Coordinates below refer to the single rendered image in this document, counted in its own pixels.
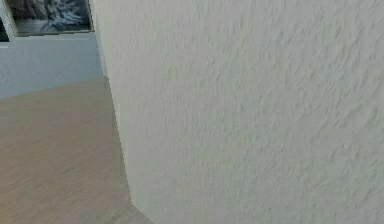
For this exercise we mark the white framed dark picture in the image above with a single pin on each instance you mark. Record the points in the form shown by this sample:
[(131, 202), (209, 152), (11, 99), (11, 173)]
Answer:
[(3, 31)]

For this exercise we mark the grey framed wall picture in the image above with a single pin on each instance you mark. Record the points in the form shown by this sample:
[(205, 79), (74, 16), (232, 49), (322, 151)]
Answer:
[(50, 16)]

